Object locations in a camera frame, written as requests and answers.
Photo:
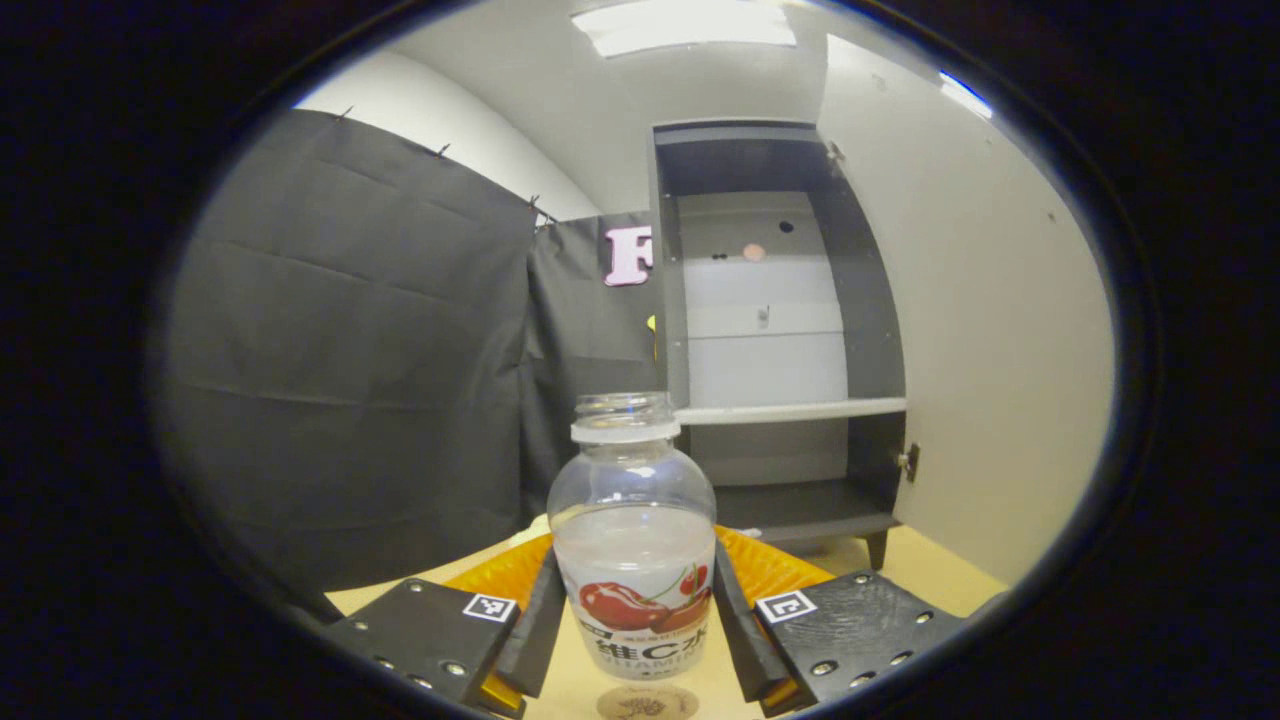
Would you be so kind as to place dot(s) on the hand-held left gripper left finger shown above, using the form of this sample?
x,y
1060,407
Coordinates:
x,y
535,640

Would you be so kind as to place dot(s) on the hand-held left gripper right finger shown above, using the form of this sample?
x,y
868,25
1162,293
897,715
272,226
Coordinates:
x,y
740,640

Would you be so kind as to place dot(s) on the round wooden coaster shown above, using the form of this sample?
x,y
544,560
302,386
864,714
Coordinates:
x,y
648,705

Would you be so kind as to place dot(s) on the clear plastic bottle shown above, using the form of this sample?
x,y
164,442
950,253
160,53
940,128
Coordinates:
x,y
632,540

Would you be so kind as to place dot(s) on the dark grey cabinet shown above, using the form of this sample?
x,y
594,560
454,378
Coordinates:
x,y
870,300

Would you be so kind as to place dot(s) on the beige cabinet door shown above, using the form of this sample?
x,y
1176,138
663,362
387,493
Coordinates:
x,y
980,350

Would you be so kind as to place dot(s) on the white cabinet shelf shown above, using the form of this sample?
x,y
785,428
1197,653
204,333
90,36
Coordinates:
x,y
790,411

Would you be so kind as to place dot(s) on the metal door hinge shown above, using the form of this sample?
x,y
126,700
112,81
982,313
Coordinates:
x,y
834,153
908,462

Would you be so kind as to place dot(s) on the black backdrop cloth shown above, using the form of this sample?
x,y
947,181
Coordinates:
x,y
350,350

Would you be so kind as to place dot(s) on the ceiling light panel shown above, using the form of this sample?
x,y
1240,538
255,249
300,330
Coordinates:
x,y
965,95
685,25

